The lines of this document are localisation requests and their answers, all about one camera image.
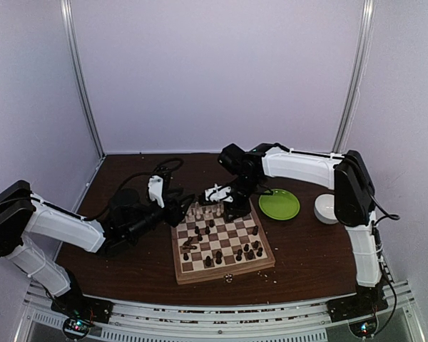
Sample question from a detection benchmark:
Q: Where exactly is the dark queen chess piece lying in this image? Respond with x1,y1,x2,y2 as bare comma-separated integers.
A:
181,237,197,250

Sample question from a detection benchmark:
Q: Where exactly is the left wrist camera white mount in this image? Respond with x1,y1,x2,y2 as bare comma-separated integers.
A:
148,175,165,208

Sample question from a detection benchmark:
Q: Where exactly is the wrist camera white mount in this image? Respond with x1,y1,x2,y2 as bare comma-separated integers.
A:
198,184,233,205
148,175,165,208

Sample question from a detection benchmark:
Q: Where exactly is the white bowl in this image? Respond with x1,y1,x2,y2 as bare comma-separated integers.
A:
314,194,338,224

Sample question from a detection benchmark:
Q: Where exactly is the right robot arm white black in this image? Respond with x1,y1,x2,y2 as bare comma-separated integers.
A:
205,143,382,315

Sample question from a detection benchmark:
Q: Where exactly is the front aluminium rail base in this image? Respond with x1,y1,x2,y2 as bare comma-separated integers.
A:
11,281,428,341

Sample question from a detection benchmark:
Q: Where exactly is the left aluminium frame post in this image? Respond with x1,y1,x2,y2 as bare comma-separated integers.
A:
60,0,106,159

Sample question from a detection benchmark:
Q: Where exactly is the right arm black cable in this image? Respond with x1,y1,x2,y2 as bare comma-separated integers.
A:
363,185,400,229

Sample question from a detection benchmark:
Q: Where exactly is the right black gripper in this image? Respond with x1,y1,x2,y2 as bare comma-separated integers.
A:
224,174,262,222

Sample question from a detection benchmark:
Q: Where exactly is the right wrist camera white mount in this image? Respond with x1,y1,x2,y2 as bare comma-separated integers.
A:
198,184,233,205

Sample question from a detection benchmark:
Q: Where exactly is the wooden chess board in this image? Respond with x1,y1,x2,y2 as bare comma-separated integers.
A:
171,209,275,285

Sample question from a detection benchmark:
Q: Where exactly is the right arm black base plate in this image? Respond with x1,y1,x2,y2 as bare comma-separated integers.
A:
326,295,389,323

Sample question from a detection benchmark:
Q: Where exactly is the aluminium frame post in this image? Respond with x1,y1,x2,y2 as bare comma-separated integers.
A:
60,0,106,159
332,0,376,153

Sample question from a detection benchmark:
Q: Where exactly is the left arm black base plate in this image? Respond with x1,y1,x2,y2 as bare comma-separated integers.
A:
51,297,113,323

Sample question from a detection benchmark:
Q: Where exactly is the white chess pieces row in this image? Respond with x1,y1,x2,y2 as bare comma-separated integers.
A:
185,202,224,223

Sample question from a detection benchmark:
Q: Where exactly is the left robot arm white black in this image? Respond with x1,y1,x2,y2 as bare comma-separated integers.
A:
0,176,195,316

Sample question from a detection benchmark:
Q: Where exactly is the green plate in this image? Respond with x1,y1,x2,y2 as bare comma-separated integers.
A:
258,189,300,221

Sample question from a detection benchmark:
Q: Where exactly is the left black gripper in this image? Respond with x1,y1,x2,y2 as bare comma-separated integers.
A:
126,187,195,242

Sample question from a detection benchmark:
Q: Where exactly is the right aluminium frame post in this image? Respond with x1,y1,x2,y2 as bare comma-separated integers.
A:
332,0,376,153

